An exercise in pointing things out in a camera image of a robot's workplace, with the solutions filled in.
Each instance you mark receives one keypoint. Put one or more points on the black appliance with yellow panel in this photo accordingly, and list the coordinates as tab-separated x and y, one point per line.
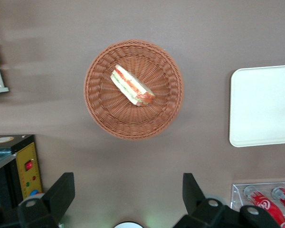
26	166

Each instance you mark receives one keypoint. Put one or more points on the brown round wicker basket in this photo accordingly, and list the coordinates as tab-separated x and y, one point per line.
104	99

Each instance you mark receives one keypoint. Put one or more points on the triangular sandwich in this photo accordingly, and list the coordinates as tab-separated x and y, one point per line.
130	85

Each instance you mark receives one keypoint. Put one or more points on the white rectangular tray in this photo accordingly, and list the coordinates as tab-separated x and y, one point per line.
263	107

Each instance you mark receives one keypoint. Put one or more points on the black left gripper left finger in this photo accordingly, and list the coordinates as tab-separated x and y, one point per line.
59	194

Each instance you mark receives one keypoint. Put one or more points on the white round camera mount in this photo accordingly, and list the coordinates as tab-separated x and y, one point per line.
128	225

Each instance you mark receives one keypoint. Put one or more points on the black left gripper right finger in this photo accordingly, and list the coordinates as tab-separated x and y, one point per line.
192	194

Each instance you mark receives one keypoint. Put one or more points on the clear acrylic drinks box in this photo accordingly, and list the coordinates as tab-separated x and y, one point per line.
237	194

